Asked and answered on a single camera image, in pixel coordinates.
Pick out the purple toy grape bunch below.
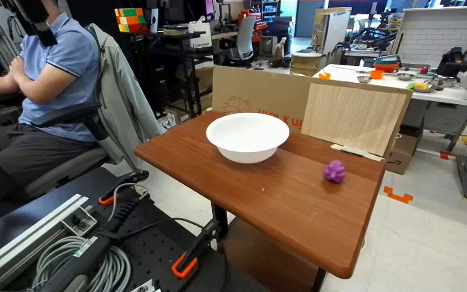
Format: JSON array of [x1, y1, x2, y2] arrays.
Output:
[[323, 159, 349, 185]]

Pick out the white plastic bowl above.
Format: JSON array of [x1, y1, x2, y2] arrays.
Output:
[[204, 110, 292, 165]]

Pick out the brown cardboard sheet orange print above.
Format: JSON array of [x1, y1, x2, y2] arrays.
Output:
[[211, 63, 318, 130]]

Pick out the white grey background office chair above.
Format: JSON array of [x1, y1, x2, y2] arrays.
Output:
[[232, 11, 263, 65]]

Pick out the black orange clamp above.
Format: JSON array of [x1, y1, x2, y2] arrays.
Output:
[[97, 168, 151, 209], [169, 217, 222, 280]]

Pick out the wooden lower table shelf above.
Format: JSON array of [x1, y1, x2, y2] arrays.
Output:
[[221, 217, 328, 292]]

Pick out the grey jacket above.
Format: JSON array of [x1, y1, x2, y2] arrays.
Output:
[[86, 21, 167, 165]]

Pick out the white tape strip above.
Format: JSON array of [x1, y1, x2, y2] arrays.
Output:
[[329, 141, 384, 164]]

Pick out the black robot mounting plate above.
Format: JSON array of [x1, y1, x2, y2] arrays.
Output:
[[0, 165, 230, 292]]

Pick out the tall open cardboard box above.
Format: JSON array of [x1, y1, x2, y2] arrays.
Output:
[[310, 5, 354, 57]]

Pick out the colourful stacked block box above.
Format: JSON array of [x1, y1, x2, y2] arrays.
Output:
[[114, 6, 149, 35]]

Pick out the grey black office chair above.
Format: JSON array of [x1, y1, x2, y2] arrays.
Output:
[[21, 102, 151, 199]]

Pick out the small brown cardboard box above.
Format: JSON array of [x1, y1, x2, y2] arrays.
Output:
[[386, 125, 425, 177]]

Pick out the white background work table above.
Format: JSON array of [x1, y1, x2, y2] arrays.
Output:
[[313, 61, 467, 107]]

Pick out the seated person blue shirt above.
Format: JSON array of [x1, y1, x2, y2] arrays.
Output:
[[0, 0, 104, 191]]

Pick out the white pegboard panel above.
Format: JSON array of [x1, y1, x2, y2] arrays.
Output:
[[394, 5, 467, 70]]

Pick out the black metal table frame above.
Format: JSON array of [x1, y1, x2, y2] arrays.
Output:
[[209, 201, 230, 240]]

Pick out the thick black cable connector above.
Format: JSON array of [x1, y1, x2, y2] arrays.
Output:
[[37, 198, 144, 292]]

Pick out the grey cable bundle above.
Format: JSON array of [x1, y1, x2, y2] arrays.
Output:
[[28, 233, 133, 292]]

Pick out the aluminium profile rail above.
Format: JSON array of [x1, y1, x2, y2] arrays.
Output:
[[0, 191, 91, 292]]

